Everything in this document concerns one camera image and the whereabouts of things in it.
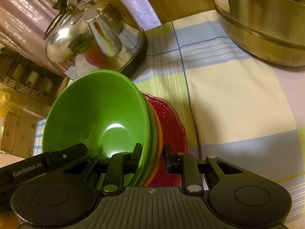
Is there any green plastic bowl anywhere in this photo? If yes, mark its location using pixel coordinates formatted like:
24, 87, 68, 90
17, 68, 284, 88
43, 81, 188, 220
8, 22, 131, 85
124, 76, 158, 186
42, 70, 151, 172

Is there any orange plastic bowl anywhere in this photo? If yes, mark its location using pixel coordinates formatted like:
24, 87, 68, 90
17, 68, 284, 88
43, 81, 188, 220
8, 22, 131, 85
143, 98, 164, 186

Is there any steel steamer pot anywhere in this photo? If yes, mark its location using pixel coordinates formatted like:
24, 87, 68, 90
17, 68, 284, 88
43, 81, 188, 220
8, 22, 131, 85
176, 0, 305, 67

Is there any blue white checked cloth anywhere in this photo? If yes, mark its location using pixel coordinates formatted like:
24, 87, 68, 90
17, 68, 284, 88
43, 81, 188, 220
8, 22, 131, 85
35, 117, 49, 153

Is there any steel kettle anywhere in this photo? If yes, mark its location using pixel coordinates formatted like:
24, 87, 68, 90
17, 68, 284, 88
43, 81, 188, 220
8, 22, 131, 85
43, 0, 148, 81

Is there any cardboard box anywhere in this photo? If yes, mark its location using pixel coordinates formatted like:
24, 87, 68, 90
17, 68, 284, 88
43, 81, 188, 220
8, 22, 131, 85
0, 111, 41, 159

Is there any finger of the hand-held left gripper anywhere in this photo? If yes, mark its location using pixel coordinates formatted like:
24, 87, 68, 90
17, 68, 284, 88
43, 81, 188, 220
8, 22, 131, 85
49, 143, 88, 171

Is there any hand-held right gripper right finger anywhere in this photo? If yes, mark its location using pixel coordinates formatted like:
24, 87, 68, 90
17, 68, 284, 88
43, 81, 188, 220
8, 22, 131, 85
163, 144, 243, 194

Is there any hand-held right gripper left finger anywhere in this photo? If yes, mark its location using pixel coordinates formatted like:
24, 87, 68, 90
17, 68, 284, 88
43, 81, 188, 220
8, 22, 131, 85
61, 143, 143, 195

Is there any pink glass plate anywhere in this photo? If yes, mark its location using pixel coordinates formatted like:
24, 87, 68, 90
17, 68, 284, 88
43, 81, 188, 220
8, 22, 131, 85
140, 91, 189, 187

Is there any checked tablecloth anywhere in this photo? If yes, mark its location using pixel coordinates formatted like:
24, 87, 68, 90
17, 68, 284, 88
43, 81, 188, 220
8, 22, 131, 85
129, 10, 305, 222

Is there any yellow plastic bag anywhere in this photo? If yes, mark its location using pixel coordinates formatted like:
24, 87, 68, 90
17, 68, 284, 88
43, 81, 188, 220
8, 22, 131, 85
0, 88, 15, 115

